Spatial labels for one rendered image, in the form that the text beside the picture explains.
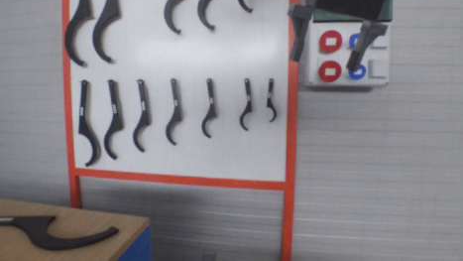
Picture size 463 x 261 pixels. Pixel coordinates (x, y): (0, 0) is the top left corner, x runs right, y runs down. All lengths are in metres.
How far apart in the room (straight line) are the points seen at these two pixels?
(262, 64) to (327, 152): 0.62
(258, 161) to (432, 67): 1.07
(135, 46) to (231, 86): 0.64
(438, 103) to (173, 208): 1.65
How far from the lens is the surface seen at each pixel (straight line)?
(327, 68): 1.15
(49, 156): 2.02
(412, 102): 1.53
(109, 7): 1.61
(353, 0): 0.49
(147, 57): 1.46
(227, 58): 1.30
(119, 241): 0.79
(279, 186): 1.35
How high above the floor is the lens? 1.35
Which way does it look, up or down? 5 degrees down
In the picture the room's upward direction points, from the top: straight up
